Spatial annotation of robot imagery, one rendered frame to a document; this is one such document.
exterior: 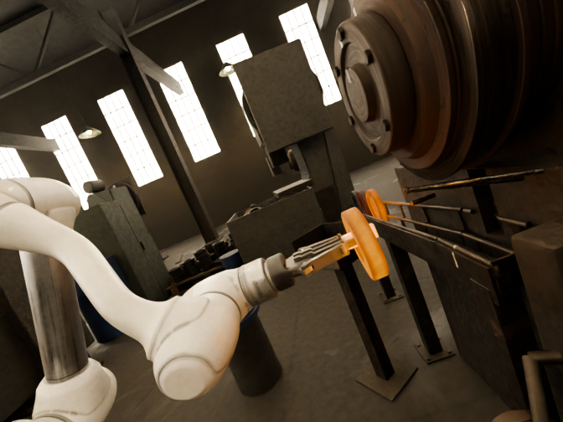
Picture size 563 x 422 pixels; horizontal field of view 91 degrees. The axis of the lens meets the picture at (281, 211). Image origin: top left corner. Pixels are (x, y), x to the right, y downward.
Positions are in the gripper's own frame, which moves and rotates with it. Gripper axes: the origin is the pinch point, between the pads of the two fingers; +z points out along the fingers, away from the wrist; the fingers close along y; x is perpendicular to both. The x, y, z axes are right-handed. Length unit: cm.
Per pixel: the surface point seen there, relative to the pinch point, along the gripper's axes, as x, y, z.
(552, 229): -5.3, 16.2, 23.6
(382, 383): -83, -52, -10
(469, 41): 23.9, 16.1, 21.5
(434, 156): 9.0, 1.5, 19.0
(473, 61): 21.3, 15.8, 21.3
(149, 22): 531, -751, -179
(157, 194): 143, -1006, -507
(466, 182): 3.1, 6.0, 20.3
